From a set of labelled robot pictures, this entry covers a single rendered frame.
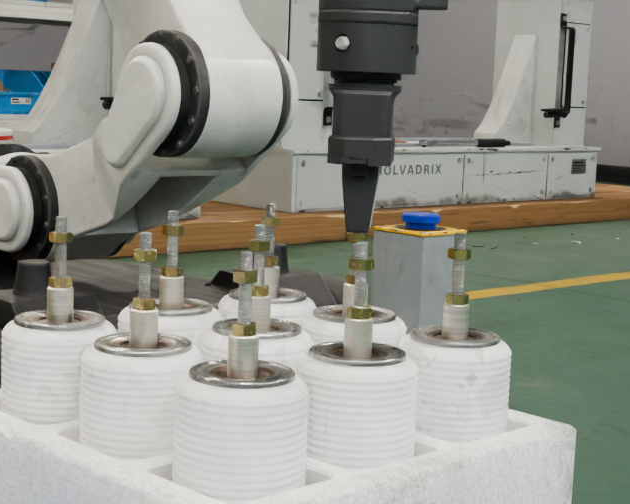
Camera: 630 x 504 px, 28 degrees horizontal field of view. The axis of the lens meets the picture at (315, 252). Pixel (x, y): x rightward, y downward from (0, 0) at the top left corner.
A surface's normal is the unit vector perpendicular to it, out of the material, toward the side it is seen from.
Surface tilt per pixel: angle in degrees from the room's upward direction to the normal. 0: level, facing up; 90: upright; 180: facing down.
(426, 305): 90
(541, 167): 90
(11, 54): 90
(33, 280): 80
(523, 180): 90
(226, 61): 59
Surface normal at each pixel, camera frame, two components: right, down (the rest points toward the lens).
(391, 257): -0.72, 0.07
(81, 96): 0.67, 0.12
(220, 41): 0.47, -0.67
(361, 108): -0.09, 0.13
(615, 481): 0.04, -0.99
